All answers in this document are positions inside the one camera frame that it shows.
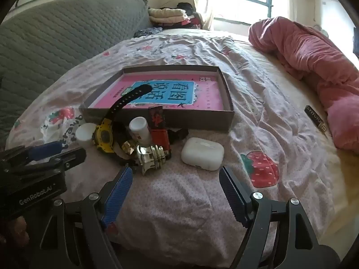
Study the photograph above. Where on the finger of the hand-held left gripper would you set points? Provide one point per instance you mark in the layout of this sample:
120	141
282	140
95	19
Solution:
46	148
70	157

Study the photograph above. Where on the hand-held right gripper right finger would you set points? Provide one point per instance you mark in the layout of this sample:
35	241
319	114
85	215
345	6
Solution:
231	190

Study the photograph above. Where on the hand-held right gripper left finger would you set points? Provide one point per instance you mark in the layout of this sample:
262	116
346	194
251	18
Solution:
119	190

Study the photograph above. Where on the white round lid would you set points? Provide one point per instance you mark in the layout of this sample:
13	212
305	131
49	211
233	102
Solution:
84	136

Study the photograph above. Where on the yellow and black wristwatch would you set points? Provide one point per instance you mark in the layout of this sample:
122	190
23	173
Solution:
103	137

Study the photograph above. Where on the white earbuds case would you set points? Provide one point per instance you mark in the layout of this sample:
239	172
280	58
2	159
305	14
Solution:
202	153

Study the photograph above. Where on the gold metal ornament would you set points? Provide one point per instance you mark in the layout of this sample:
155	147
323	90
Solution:
153	157

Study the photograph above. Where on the small white bottle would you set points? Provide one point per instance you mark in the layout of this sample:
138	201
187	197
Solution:
139	130

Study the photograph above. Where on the red and black lighter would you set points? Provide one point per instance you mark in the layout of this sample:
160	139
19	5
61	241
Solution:
160	136

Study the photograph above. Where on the shallow brown cardboard box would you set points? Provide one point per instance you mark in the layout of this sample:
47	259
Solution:
202	120

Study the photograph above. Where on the black hair claw clip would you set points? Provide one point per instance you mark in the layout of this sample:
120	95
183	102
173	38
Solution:
177	135

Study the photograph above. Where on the person's left hand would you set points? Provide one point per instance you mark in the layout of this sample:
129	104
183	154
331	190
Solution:
15	231

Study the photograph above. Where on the strawberry printed bed sheet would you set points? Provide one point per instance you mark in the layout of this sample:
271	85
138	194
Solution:
182	196

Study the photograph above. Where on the grey quilted headboard cover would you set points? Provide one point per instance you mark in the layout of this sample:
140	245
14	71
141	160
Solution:
47	39

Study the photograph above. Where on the black gold tube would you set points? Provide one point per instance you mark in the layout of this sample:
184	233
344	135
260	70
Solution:
315	117

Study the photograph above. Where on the beige mattress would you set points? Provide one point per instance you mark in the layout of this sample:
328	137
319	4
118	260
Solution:
294	95

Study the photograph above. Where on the dark floral cloth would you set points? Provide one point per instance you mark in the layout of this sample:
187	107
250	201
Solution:
147	32

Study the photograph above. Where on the pink blanket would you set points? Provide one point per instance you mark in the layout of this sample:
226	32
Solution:
314	53

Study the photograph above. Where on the stack of folded clothes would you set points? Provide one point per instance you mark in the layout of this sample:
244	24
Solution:
171	15

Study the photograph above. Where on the white fan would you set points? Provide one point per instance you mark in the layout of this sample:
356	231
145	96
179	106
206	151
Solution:
322	30

